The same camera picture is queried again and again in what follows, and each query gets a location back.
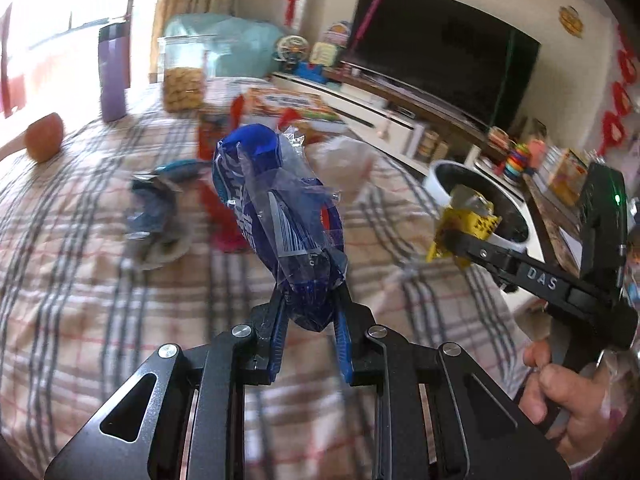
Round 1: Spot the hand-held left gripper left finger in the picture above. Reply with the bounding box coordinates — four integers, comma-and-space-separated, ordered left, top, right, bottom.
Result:
44, 287, 291, 480

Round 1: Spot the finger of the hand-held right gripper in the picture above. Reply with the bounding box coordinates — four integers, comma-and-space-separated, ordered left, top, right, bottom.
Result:
440, 227, 576, 301
455, 255, 523, 295

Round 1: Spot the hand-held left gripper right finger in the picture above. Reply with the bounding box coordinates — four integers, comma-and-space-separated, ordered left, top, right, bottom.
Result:
332, 285, 571, 480

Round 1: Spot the yellow snack wrapper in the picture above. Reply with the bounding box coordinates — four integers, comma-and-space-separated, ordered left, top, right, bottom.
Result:
426, 185, 502, 267

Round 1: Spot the white and black bin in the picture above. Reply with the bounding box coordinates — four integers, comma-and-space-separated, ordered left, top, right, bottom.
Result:
422, 159, 546, 321

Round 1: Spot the pink long wrapper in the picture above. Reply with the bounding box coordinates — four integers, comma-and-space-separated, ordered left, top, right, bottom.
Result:
197, 180, 251, 253

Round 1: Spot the white plastic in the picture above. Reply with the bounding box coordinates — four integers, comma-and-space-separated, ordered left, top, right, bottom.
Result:
305, 135, 381, 206

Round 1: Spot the dark blue snack wrapper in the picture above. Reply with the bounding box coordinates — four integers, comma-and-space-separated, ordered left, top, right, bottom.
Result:
212, 124, 351, 333

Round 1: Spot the teal long wrapper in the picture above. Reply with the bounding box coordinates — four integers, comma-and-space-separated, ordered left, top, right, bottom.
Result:
150, 159, 203, 181

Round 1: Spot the person's right hand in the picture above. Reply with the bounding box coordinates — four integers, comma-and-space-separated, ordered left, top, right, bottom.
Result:
517, 337, 621, 466

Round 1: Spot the marble top side cabinet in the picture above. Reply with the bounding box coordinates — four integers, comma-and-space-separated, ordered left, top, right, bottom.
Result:
520, 170, 588, 281

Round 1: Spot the colourful picture book box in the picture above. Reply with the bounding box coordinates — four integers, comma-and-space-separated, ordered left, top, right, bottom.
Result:
547, 147, 591, 206

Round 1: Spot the clear grey wrapper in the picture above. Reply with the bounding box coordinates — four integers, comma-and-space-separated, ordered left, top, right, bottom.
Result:
132, 230, 196, 272

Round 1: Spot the crumpled blue wrapper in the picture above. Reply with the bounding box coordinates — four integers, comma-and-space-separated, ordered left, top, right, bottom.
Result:
125, 174, 183, 241

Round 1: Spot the white television cabinet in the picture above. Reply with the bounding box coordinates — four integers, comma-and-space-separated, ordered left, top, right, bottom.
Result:
272, 62, 506, 166

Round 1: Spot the black flat television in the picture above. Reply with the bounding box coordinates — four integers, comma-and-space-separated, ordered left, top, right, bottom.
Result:
345, 0, 543, 133

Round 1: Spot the red clear wrapper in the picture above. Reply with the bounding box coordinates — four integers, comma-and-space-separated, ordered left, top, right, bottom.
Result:
277, 107, 351, 148

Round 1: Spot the red snack packet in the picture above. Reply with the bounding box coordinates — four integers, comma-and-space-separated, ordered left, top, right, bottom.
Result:
197, 110, 236, 161

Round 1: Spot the flat orange white box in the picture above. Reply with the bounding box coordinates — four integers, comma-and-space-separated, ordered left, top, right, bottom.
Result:
240, 87, 341, 123

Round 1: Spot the blue toy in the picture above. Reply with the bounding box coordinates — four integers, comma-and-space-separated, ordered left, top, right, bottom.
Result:
295, 60, 328, 83

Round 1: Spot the pale green toy box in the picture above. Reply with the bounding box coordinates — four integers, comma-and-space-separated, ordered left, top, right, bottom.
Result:
310, 42, 337, 67

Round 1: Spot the colourful round top toy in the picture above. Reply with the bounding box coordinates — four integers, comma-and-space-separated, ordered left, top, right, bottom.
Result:
322, 21, 353, 48

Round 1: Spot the ferris wheel toy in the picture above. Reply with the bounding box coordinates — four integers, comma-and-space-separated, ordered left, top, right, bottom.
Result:
275, 35, 311, 73

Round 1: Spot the clear cookie jar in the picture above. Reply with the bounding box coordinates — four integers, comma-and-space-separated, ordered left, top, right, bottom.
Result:
157, 35, 208, 113

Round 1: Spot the teal furniture cover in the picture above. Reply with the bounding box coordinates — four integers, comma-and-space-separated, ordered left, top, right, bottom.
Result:
165, 12, 288, 81

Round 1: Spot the purple bottle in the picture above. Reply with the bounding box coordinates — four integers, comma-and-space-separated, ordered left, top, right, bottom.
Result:
97, 22, 132, 123

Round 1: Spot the orange fruit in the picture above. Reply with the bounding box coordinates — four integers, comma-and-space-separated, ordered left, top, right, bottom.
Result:
24, 114, 65, 163

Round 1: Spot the glass balcony door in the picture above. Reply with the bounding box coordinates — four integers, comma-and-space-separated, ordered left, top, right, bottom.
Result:
0, 0, 166, 121

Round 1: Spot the stacking ring toy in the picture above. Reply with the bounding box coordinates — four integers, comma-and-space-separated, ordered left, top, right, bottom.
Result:
502, 142, 533, 183

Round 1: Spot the red round wall sticker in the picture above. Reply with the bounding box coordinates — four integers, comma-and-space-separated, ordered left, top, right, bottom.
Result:
559, 6, 586, 38

